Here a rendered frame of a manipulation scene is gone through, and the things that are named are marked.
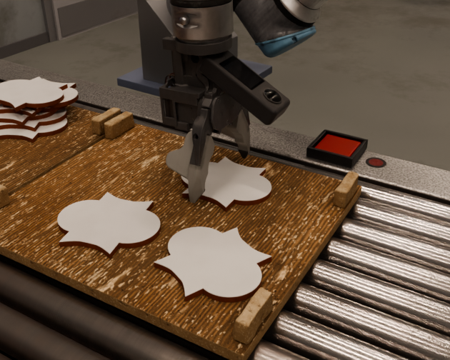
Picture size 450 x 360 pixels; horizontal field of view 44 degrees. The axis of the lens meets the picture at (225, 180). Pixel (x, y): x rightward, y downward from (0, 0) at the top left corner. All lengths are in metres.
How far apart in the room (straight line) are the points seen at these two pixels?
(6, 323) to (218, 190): 0.31
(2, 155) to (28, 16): 3.61
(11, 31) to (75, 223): 3.75
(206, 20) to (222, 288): 0.31
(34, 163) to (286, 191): 0.38
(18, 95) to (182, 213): 0.40
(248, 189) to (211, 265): 0.17
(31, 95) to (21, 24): 3.48
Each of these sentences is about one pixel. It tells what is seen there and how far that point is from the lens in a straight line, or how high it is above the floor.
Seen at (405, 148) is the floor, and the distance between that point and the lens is 3.00.
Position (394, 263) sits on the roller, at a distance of 0.71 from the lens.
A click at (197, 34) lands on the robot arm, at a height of 1.16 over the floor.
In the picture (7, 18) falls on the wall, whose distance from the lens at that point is 4.39.
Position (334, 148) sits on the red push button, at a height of 0.93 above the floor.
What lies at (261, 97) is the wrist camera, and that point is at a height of 1.09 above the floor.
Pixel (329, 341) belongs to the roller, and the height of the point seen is 0.92.
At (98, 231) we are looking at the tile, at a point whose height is 0.94.
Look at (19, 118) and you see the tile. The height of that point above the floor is 0.96.
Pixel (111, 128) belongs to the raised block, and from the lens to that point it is 0.92.
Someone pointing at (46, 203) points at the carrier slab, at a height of 0.94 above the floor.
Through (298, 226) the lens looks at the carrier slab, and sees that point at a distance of 0.72.
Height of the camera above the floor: 1.36
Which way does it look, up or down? 32 degrees down
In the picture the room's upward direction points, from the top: straight up
